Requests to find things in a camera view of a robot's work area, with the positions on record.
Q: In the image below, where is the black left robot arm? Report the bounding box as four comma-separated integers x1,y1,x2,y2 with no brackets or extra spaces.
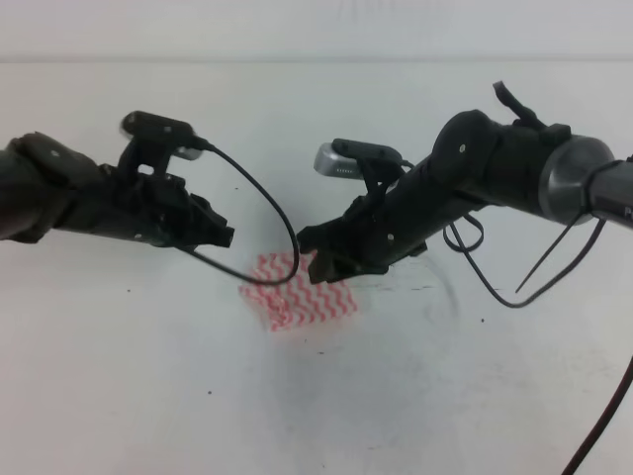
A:
1,133,234,249

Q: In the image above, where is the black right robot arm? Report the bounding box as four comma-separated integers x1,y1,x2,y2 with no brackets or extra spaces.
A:
298,82,632,283

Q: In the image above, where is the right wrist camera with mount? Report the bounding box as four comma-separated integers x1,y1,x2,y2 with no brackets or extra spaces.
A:
314,139,405,197

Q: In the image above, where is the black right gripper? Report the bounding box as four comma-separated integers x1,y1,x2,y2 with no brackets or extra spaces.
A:
297,110,499,285

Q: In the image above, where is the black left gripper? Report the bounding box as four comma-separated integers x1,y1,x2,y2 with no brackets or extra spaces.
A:
73,165,234,248

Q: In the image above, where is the pink white wavy towel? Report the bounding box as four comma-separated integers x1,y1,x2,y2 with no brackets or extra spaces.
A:
239,252,358,332

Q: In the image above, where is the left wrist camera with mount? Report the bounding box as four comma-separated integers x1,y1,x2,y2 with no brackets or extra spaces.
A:
118,111,205,177

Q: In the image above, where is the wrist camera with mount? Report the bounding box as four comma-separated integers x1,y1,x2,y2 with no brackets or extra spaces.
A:
314,139,405,197
118,111,205,177

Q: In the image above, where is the black left camera cable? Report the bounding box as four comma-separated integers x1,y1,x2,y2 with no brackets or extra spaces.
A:
187,141,301,287

